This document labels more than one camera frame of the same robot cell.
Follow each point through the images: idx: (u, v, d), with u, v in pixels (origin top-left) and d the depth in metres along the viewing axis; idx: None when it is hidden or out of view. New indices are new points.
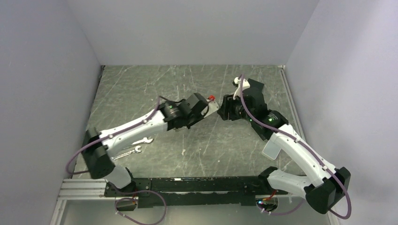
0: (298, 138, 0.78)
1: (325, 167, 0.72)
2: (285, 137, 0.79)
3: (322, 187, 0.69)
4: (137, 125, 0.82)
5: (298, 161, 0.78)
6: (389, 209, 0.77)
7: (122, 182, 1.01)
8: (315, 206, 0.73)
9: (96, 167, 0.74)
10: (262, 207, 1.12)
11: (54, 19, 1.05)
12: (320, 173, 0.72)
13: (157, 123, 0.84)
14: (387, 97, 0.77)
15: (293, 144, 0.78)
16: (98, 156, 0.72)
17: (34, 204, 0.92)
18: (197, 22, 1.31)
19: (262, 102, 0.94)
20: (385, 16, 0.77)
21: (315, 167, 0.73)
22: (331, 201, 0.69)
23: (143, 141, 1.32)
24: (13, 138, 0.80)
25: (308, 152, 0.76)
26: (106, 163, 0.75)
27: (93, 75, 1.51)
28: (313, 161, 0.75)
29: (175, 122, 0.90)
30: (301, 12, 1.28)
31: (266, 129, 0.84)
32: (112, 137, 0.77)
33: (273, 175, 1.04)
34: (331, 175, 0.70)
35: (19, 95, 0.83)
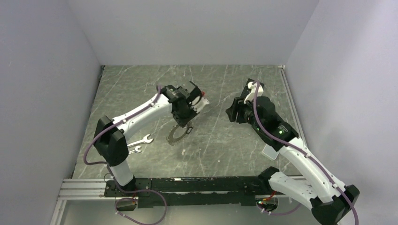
0: (309, 153, 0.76)
1: (334, 184, 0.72)
2: (295, 152, 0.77)
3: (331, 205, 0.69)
4: (146, 108, 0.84)
5: (307, 175, 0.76)
6: (389, 210, 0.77)
7: (126, 177, 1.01)
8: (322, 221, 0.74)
9: (115, 150, 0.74)
10: (262, 207, 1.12)
11: (54, 19, 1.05)
12: (330, 190, 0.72)
13: (164, 104, 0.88)
14: (387, 97, 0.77)
15: (303, 160, 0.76)
16: (117, 139, 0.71)
17: (34, 204, 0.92)
18: (197, 22, 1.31)
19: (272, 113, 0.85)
20: (385, 17, 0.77)
21: (325, 183, 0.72)
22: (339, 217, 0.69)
23: (143, 141, 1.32)
24: (13, 138, 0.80)
25: (317, 166, 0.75)
26: (124, 146, 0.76)
27: (93, 75, 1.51)
28: (323, 177, 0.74)
29: (178, 104, 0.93)
30: (301, 12, 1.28)
31: (275, 141, 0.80)
32: (126, 122, 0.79)
33: (274, 179, 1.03)
34: (340, 193, 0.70)
35: (19, 95, 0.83)
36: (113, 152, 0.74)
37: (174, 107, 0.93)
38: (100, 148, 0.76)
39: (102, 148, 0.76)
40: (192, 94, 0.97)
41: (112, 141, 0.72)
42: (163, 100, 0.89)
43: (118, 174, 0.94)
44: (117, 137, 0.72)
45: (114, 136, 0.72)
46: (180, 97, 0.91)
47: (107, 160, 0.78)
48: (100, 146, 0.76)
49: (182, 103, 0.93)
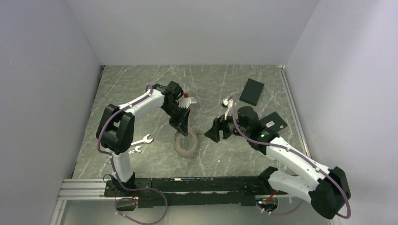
0: (289, 147, 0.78)
1: (317, 168, 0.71)
2: (277, 148, 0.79)
3: (319, 189, 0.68)
4: (145, 98, 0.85)
5: (294, 168, 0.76)
6: (388, 209, 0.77)
7: (127, 172, 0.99)
8: (322, 210, 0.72)
9: (126, 134, 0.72)
10: (262, 207, 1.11)
11: (54, 20, 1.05)
12: (315, 175, 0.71)
13: (159, 94, 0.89)
14: (387, 97, 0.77)
15: (286, 154, 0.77)
16: (127, 119, 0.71)
17: (34, 204, 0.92)
18: (197, 23, 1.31)
19: (257, 121, 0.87)
20: (385, 16, 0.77)
21: (309, 170, 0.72)
22: (333, 200, 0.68)
23: (143, 141, 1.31)
24: (13, 138, 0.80)
25: (296, 155, 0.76)
26: (132, 129, 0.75)
27: (93, 75, 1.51)
28: (306, 164, 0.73)
29: (168, 100, 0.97)
30: (301, 12, 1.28)
31: (260, 146, 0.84)
32: (132, 107, 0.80)
33: (275, 178, 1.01)
34: (325, 175, 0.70)
35: (20, 95, 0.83)
36: (124, 135, 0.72)
37: (164, 102, 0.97)
38: (108, 137, 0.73)
39: (110, 137, 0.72)
40: (176, 91, 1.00)
41: (123, 123, 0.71)
42: (156, 93, 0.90)
43: (121, 168, 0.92)
44: (127, 117, 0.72)
45: (125, 117, 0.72)
46: (169, 92, 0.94)
47: (117, 149, 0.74)
48: (108, 134, 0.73)
49: (172, 97, 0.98)
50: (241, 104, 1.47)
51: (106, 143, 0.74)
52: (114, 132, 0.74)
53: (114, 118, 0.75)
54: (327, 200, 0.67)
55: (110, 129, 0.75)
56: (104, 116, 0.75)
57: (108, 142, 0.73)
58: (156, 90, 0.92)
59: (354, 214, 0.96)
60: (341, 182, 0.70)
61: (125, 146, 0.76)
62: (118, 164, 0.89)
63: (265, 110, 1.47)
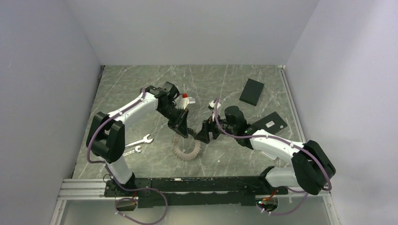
0: (267, 134, 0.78)
1: (291, 144, 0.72)
2: (258, 137, 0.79)
3: (295, 162, 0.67)
4: (137, 103, 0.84)
5: (277, 152, 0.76)
6: (389, 209, 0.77)
7: (125, 175, 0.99)
8: (310, 188, 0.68)
9: (116, 143, 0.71)
10: (262, 207, 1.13)
11: (54, 20, 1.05)
12: (291, 151, 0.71)
13: (152, 99, 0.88)
14: (387, 97, 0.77)
15: (266, 141, 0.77)
16: (117, 128, 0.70)
17: (34, 204, 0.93)
18: (197, 22, 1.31)
19: (243, 119, 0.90)
20: (385, 17, 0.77)
21: (285, 148, 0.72)
22: (311, 170, 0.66)
23: (143, 141, 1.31)
24: (14, 138, 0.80)
25: (275, 139, 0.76)
26: (123, 137, 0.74)
27: (93, 75, 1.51)
28: (283, 144, 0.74)
29: (162, 102, 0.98)
30: (301, 12, 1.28)
31: (246, 141, 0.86)
32: (122, 114, 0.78)
33: (271, 174, 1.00)
34: (299, 149, 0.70)
35: (20, 95, 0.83)
36: (114, 144, 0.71)
37: (159, 105, 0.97)
38: (98, 146, 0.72)
39: (100, 146, 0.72)
40: (172, 92, 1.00)
41: (112, 132, 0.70)
42: (149, 97, 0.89)
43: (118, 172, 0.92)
44: (117, 126, 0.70)
45: (114, 126, 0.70)
46: (163, 93, 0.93)
47: (107, 158, 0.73)
48: (99, 144, 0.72)
49: (166, 100, 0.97)
50: (241, 104, 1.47)
51: (97, 152, 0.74)
52: (105, 141, 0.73)
53: (104, 126, 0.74)
54: (304, 171, 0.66)
55: (101, 138, 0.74)
56: (95, 125, 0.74)
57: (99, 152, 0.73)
58: (149, 93, 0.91)
59: (355, 214, 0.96)
60: (316, 152, 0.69)
61: (116, 155, 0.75)
62: (113, 169, 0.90)
63: (266, 110, 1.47)
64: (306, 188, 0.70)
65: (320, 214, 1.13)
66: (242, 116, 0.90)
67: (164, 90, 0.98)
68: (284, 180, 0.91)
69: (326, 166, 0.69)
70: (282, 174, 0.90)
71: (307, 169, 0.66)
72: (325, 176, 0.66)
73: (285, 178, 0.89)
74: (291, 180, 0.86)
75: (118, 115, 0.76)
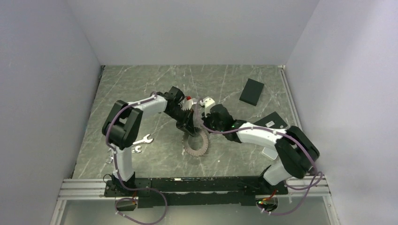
0: (251, 125, 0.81)
1: (274, 131, 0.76)
2: (243, 130, 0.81)
3: (279, 149, 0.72)
4: (152, 99, 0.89)
5: (261, 142, 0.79)
6: (388, 208, 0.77)
7: (128, 171, 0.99)
8: (296, 172, 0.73)
9: (133, 128, 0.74)
10: (262, 207, 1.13)
11: (54, 20, 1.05)
12: (274, 138, 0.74)
13: (164, 99, 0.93)
14: (387, 96, 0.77)
15: (252, 132, 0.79)
16: (137, 113, 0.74)
17: (34, 203, 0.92)
18: (197, 22, 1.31)
19: (227, 114, 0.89)
20: (385, 18, 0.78)
21: (269, 136, 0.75)
22: (296, 155, 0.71)
23: (143, 141, 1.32)
24: (13, 137, 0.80)
25: (259, 130, 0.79)
26: (139, 125, 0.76)
27: (93, 75, 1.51)
28: (266, 132, 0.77)
29: (170, 107, 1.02)
30: (301, 12, 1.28)
31: (234, 136, 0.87)
32: (139, 105, 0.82)
33: (267, 172, 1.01)
34: (282, 135, 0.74)
35: (20, 95, 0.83)
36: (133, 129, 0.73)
37: (166, 108, 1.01)
38: (114, 132, 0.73)
39: (116, 131, 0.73)
40: (178, 96, 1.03)
41: (132, 117, 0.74)
42: (161, 97, 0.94)
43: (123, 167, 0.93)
44: (137, 111, 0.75)
45: (134, 111, 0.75)
46: (171, 99, 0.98)
47: (122, 144, 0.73)
48: (116, 129, 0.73)
49: (173, 104, 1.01)
50: (241, 104, 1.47)
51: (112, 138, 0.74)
52: (121, 127, 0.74)
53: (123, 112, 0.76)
54: (289, 156, 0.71)
55: (117, 124, 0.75)
56: (113, 111, 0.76)
57: (115, 137, 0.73)
58: (161, 95, 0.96)
59: (355, 214, 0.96)
60: (298, 136, 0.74)
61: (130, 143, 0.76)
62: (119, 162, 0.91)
63: (265, 110, 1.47)
64: (293, 173, 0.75)
65: (320, 215, 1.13)
66: (226, 112, 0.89)
67: (171, 94, 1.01)
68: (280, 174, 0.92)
69: (309, 148, 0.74)
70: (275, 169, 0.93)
71: (291, 154, 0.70)
72: (309, 160, 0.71)
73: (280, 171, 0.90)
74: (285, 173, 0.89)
75: (135, 104, 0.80)
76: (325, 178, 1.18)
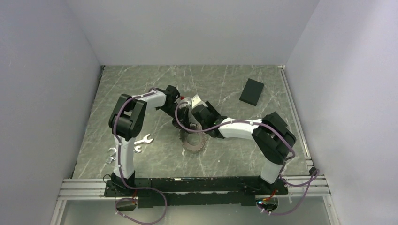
0: (230, 120, 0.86)
1: (250, 122, 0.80)
2: (224, 125, 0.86)
3: (257, 138, 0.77)
4: (151, 93, 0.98)
5: (242, 134, 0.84)
6: (388, 208, 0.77)
7: (129, 167, 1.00)
8: (275, 156, 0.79)
9: (139, 119, 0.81)
10: (262, 207, 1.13)
11: (53, 19, 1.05)
12: (251, 128, 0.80)
13: (163, 93, 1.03)
14: (386, 96, 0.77)
15: (232, 126, 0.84)
16: (142, 104, 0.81)
17: (34, 203, 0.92)
18: (197, 23, 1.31)
19: (208, 114, 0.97)
20: (385, 18, 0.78)
21: (246, 128, 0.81)
22: (272, 142, 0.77)
23: (143, 141, 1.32)
24: (13, 137, 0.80)
25: (238, 123, 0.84)
26: (143, 116, 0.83)
27: (93, 75, 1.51)
28: (244, 124, 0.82)
29: (167, 101, 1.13)
30: (301, 12, 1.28)
31: (217, 131, 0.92)
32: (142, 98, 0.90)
33: (263, 170, 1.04)
34: (258, 125, 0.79)
35: (19, 95, 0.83)
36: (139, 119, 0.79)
37: (164, 104, 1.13)
38: (121, 124, 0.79)
39: (122, 123, 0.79)
40: (174, 92, 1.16)
41: (137, 108, 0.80)
42: (160, 92, 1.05)
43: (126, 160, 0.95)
44: (141, 103, 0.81)
45: (139, 103, 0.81)
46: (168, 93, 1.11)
47: (129, 134, 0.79)
48: (122, 120, 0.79)
49: (170, 99, 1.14)
50: (241, 104, 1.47)
51: (118, 128, 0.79)
52: (126, 118, 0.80)
53: (127, 105, 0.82)
54: (266, 144, 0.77)
55: (122, 116, 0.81)
56: (118, 103, 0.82)
57: (121, 128, 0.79)
58: (159, 91, 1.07)
59: (355, 214, 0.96)
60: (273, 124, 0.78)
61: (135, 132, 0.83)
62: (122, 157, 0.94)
63: (265, 110, 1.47)
64: (272, 158, 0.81)
65: (320, 215, 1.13)
66: (208, 111, 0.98)
67: (168, 92, 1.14)
68: (272, 168, 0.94)
69: (286, 134, 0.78)
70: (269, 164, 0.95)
71: (269, 142, 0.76)
72: (286, 145, 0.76)
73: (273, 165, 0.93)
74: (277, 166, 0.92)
75: (138, 97, 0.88)
76: (325, 178, 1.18)
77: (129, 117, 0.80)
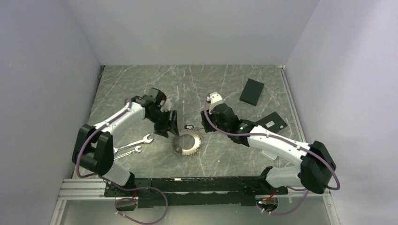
0: (268, 133, 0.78)
1: (297, 146, 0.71)
2: (258, 136, 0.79)
3: (305, 168, 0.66)
4: (124, 113, 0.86)
5: (279, 152, 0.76)
6: (387, 208, 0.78)
7: (123, 176, 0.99)
8: (314, 188, 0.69)
9: (104, 155, 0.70)
10: (262, 207, 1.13)
11: (53, 20, 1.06)
12: (297, 153, 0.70)
13: (139, 108, 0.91)
14: (386, 96, 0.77)
15: (266, 140, 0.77)
16: (104, 140, 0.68)
17: (34, 204, 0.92)
18: (197, 23, 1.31)
19: (232, 115, 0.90)
20: (384, 18, 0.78)
21: (290, 150, 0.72)
22: (319, 174, 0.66)
23: (143, 141, 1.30)
24: (14, 137, 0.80)
25: (275, 138, 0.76)
26: (110, 150, 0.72)
27: (93, 75, 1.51)
28: (287, 145, 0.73)
29: (149, 110, 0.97)
30: (300, 12, 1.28)
31: (241, 138, 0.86)
32: (110, 125, 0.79)
33: (270, 176, 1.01)
34: (306, 152, 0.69)
35: (20, 95, 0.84)
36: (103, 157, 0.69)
37: (146, 113, 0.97)
38: (86, 161, 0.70)
39: (87, 160, 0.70)
40: (158, 98, 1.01)
41: (100, 144, 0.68)
42: (135, 107, 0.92)
43: (114, 176, 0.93)
44: (104, 138, 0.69)
45: (102, 138, 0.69)
46: (150, 102, 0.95)
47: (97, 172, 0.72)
48: (87, 158, 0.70)
49: (153, 107, 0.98)
50: (241, 104, 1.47)
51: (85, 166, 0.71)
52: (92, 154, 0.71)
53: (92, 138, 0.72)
54: (313, 176, 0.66)
55: (87, 152, 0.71)
56: (81, 138, 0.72)
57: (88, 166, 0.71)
58: (136, 103, 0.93)
59: (355, 213, 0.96)
60: (323, 153, 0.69)
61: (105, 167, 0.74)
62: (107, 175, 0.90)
63: (265, 110, 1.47)
64: (310, 188, 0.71)
65: (320, 214, 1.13)
66: (231, 111, 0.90)
67: (151, 98, 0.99)
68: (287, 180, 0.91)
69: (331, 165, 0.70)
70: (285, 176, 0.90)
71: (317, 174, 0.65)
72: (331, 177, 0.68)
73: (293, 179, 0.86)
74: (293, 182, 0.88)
75: (104, 125, 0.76)
76: None
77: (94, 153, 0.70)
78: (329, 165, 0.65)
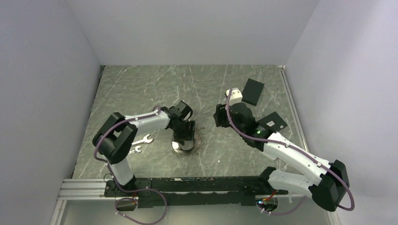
0: (287, 143, 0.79)
1: (318, 163, 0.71)
2: (276, 144, 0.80)
3: (322, 185, 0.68)
4: (152, 115, 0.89)
5: (294, 163, 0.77)
6: (387, 208, 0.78)
7: (125, 176, 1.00)
8: (326, 206, 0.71)
9: (123, 145, 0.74)
10: (262, 207, 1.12)
11: (54, 19, 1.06)
12: (316, 170, 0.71)
13: (165, 116, 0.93)
14: (387, 96, 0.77)
15: (284, 150, 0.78)
16: (130, 130, 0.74)
17: (34, 203, 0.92)
18: (197, 23, 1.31)
19: (250, 117, 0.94)
20: (385, 18, 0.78)
21: (309, 166, 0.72)
22: (335, 194, 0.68)
23: (143, 141, 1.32)
24: (13, 136, 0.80)
25: (293, 149, 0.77)
26: (131, 142, 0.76)
27: (93, 75, 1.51)
28: (307, 160, 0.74)
29: (172, 124, 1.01)
30: (300, 12, 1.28)
31: (257, 142, 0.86)
32: (137, 120, 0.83)
33: (273, 180, 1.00)
34: (326, 170, 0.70)
35: (19, 94, 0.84)
36: (122, 145, 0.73)
37: (168, 125, 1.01)
38: (106, 145, 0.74)
39: (107, 145, 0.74)
40: (184, 111, 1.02)
41: (125, 133, 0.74)
42: (163, 114, 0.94)
43: (118, 172, 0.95)
44: (130, 128, 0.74)
45: (128, 127, 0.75)
46: (174, 116, 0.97)
47: (110, 159, 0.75)
48: (107, 142, 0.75)
49: (176, 122, 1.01)
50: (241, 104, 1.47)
51: (103, 150, 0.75)
52: (112, 141, 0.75)
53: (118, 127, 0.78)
54: (329, 195, 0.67)
55: (109, 137, 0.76)
56: (109, 123, 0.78)
57: (105, 150, 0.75)
58: (164, 111, 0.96)
59: (355, 213, 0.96)
60: (342, 174, 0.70)
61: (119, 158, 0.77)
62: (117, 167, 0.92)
63: (265, 110, 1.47)
64: (322, 205, 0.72)
65: (320, 215, 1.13)
66: (249, 114, 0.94)
67: (177, 111, 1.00)
68: (291, 186, 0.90)
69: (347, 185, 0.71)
70: (292, 182, 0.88)
71: (332, 194, 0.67)
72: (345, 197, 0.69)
73: (300, 190, 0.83)
74: (298, 191, 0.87)
75: (133, 119, 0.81)
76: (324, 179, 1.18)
77: (115, 141, 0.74)
78: (346, 185, 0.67)
